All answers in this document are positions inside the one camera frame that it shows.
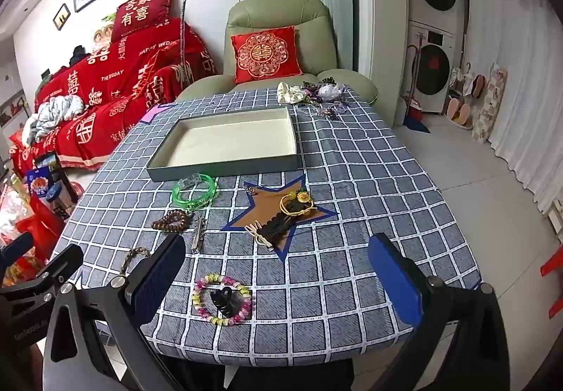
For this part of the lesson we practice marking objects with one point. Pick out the pink paper marker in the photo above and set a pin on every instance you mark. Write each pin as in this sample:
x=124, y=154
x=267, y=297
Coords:
x=151, y=113

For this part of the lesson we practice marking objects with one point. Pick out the red embroidered cushion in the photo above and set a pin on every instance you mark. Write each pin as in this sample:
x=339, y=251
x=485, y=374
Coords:
x=264, y=54

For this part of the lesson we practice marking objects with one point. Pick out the white washing machine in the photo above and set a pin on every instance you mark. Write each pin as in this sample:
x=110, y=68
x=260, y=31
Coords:
x=433, y=65

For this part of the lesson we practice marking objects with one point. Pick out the silver metal hair clip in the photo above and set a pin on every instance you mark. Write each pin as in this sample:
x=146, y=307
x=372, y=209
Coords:
x=198, y=237

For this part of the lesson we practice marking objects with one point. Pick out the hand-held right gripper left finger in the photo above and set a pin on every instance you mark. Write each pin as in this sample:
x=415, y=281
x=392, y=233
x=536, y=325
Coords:
x=162, y=276

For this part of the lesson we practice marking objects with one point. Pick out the patterned standing board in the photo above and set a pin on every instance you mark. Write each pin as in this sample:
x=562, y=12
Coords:
x=492, y=105

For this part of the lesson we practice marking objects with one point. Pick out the dark patterned scrunchie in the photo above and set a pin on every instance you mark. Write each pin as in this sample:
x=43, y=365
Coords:
x=310, y=91

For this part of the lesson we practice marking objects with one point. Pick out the grey white crumpled cloth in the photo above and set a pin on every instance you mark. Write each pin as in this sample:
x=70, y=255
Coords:
x=57, y=109

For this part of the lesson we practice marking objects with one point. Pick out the blue checked tablecloth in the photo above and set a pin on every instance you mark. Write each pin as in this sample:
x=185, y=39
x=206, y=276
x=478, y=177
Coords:
x=352, y=197

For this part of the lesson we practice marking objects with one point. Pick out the red printed sofa blanket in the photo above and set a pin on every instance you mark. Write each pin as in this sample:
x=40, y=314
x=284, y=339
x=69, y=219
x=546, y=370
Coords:
x=132, y=65

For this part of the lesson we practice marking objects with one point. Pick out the red plastic stool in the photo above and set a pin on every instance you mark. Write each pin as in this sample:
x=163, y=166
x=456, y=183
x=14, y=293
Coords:
x=554, y=268

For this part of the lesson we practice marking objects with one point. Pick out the rack of slippers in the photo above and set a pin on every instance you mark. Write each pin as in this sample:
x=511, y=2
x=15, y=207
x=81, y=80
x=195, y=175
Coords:
x=462, y=109

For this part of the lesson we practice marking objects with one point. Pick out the cartoon dolls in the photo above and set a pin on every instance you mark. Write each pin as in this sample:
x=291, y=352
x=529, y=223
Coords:
x=102, y=34

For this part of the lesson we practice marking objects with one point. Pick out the black comb hair clip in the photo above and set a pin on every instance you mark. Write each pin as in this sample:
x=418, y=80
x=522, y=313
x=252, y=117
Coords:
x=277, y=226

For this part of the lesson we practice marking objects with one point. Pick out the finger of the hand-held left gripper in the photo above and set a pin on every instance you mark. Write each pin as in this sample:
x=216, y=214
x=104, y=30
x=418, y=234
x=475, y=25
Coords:
x=61, y=261
x=17, y=248

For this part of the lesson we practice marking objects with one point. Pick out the red printed pillow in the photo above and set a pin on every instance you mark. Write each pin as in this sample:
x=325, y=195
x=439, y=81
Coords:
x=145, y=8

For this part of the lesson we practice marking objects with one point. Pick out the black claw clip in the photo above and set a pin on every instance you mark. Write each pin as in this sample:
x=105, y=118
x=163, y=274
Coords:
x=224, y=298

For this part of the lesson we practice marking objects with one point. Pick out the green armchair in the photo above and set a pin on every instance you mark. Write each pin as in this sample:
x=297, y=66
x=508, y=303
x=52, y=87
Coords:
x=272, y=12

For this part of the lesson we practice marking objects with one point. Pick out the grey shallow tray box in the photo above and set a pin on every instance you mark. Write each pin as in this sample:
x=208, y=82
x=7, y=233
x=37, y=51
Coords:
x=228, y=140

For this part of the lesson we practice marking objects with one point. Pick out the small framed picture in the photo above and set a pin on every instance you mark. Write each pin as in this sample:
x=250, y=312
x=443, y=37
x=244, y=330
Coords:
x=61, y=16

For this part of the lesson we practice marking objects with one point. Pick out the white satin scrunchie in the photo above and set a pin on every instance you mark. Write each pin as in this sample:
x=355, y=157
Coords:
x=290, y=94

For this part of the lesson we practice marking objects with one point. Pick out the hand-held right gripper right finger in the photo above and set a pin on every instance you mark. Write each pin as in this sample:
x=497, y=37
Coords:
x=393, y=281

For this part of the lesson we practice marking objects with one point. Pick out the clear sheer scrunchie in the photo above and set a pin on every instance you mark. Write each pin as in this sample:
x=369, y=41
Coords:
x=327, y=88

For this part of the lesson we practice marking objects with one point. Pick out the brown star paper marker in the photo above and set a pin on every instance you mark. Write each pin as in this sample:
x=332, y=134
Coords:
x=264, y=206

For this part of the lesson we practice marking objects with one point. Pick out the white curtain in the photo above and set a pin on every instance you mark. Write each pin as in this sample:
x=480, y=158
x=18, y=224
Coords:
x=519, y=65

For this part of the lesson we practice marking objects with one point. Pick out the cream hair clip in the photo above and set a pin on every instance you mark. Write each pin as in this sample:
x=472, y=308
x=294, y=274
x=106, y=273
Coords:
x=259, y=237

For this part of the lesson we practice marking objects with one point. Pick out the red gift bags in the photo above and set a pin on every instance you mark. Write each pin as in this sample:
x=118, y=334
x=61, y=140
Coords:
x=31, y=215

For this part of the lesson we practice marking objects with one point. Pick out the red broom and dustpan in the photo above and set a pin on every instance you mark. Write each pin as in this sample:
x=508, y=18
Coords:
x=413, y=109

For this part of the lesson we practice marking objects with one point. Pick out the blue printed box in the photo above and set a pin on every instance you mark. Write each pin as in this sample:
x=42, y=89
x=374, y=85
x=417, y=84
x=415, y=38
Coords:
x=48, y=188

